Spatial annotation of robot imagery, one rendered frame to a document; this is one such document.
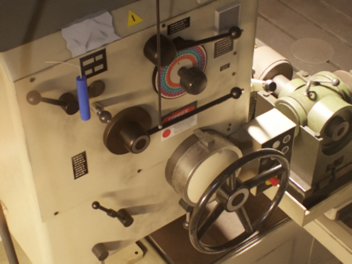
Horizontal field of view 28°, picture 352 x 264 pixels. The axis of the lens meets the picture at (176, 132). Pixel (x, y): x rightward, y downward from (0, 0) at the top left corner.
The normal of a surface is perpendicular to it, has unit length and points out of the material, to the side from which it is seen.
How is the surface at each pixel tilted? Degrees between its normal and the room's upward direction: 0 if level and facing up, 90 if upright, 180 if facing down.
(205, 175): 70
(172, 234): 0
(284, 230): 90
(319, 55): 0
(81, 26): 37
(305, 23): 0
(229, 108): 90
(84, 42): 29
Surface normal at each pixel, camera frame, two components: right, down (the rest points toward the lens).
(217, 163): 0.50, 0.11
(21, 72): 0.42, -0.14
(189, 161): -0.53, -0.30
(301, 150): -0.81, 0.40
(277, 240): 0.59, 0.55
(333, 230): 0.00, -0.73
